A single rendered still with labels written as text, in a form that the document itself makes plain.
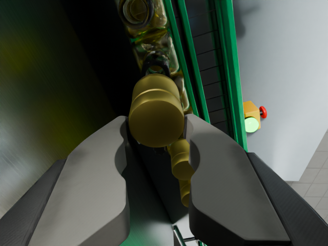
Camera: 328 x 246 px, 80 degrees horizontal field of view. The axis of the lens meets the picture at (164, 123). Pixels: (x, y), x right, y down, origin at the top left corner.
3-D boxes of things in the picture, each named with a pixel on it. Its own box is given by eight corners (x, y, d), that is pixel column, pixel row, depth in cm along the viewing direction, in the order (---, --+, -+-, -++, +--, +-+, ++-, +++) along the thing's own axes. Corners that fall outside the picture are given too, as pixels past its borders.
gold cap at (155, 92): (130, 73, 14) (122, 98, 11) (179, 72, 14) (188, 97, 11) (134, 116, 16) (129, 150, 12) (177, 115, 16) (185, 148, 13)
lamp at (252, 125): (240, 118, 59) (244, 123, 57) (256, 114, 59) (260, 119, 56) (241, 130, 61) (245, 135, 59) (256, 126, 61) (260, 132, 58)
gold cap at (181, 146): (166, 141, 27) (167, 163, 23) (192, 135, 26) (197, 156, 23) (173, 160, 29) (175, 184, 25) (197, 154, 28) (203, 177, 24)
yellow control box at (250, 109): (228, 105, 65) (235, 115, 59) (251, 98, 64) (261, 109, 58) (231, 122, 69) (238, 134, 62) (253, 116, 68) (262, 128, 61)
